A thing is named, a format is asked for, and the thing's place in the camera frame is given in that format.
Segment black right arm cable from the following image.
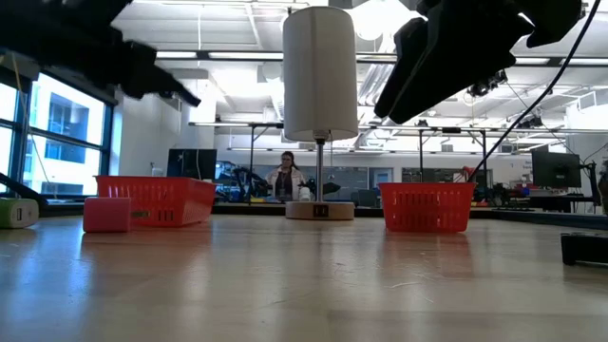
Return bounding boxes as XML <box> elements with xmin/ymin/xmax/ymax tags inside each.
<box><xmin>472</xmin><ymin>0</ymin><xmax>600</xmax><ymax>184</ymax></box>

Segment pink charger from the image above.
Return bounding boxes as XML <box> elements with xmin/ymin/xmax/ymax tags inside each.
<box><xmin>82</xmin><ymin>196</ymin><xmax>152</xmax><ymax>234</ymax></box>

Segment black slanted bar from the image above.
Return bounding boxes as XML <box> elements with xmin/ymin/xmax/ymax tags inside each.
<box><xmin>0</xmin><ymin>169</ymin><xmax>51</xmax><ymax>206</ymax></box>

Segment black aluminium table frame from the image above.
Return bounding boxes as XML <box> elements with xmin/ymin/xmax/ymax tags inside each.
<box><xmin>37</xmin><ymin>202</ymin><xmax>608</xmax><ymax>232</ymax></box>

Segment green charger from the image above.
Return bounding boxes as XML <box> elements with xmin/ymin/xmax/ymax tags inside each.
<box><xmin>0</xmin><ymin>197</ymin><xmax>40</xmax><ymax>230</ymax></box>

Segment person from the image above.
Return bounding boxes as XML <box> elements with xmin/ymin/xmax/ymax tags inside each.
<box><xmin>264</xmin><ymin>150</ymin><xmax>311</xmax><ymax>203</ymax></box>

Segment black box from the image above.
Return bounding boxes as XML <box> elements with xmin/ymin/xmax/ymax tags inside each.
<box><xmin>560</xmin><ymin>231</ymin><xmax>608</xmax><ymax>266</ymax></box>

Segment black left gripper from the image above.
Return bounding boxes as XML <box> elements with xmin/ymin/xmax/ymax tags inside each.
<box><xmin>0</xmin><ymin>0</ymin><xmax>201</xmax><ymax>107</ymax></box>

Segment black background rig frame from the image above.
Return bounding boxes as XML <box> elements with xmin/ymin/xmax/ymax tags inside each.
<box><xmin>188</xmin><ymin>121</ymin><xmax>490</xmax><ymax>184</ymax></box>

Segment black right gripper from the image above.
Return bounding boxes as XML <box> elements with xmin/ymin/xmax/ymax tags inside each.
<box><xmin>388</xmin><ymin>0</ymin><xmax>585</xmax><ymax>124</ymax></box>

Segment long ceiling light bar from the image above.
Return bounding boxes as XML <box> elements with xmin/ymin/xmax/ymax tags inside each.
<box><xmin>154</xmin><ymin>47</ymin><xmax>608</xmax><ymax>67</ymax></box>

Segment large window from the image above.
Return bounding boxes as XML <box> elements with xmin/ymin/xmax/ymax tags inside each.
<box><xmin>0</xmin><ymin>70</ymin><xmax>115</xmax><ymax>199</ymax></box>

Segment black ceiling spotlight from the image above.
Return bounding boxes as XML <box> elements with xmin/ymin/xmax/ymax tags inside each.
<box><xmin>466</xmin><ymin>69</ymin><xmax>508</xmax><ymax>99</ymax></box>

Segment red plastic basket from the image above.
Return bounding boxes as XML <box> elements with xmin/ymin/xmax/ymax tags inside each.
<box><xmin>377</xmin><ymin>181</ymin><xmax>477</xmax><ymax>234</ymax></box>
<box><xmin>93</xmin><ymin>174</ymin><xmax>219</xmax><ymax>228</ymax></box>

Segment white shade table lamp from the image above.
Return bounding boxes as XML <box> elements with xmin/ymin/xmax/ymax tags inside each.
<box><xmin>281</xmin><ymin>5</ymin><xmax>360</xmax><ymax>221</ymax></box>

